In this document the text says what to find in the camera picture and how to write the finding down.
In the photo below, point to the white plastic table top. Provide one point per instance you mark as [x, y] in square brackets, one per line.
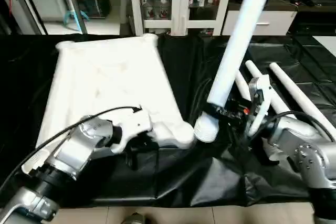
[105, 77]

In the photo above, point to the white plastic table leg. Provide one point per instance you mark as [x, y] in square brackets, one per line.
[242, 85]
[299, 95]
[241, 35]
[257, 74]

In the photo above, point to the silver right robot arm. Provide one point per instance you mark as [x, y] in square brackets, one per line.
[304, 150]

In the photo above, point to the black table mat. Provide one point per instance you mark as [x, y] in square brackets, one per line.
[199, 182]

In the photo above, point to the white drawer unit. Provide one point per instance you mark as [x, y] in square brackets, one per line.
[273, 23]

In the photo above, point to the white side table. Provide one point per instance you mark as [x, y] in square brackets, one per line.
[325, 44]

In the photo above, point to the white glass door cabinet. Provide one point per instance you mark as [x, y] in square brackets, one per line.
[178, 3]

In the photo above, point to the blue plastic stool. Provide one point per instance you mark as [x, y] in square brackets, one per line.
[69, 22]

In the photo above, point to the grey metal frame post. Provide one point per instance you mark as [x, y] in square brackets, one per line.
[23, 3]
[73, 3]

